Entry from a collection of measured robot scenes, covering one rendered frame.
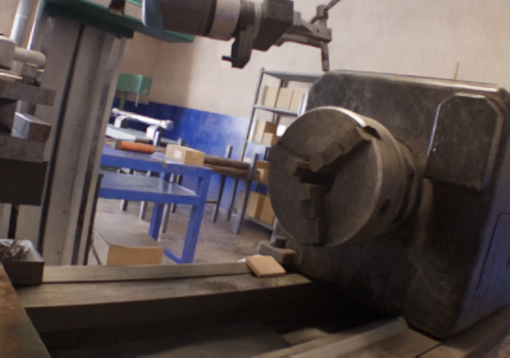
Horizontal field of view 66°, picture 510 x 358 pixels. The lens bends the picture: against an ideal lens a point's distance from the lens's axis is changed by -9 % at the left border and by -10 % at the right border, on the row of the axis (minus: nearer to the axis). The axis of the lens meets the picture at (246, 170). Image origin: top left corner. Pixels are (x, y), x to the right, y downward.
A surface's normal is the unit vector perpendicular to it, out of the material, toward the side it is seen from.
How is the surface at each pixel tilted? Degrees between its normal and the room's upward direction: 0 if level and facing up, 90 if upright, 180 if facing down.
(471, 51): 90
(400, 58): 90
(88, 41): 90
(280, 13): 73
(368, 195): 90
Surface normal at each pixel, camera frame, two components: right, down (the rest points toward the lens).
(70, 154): 0.70, 0.22
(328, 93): -0.72, -0.11
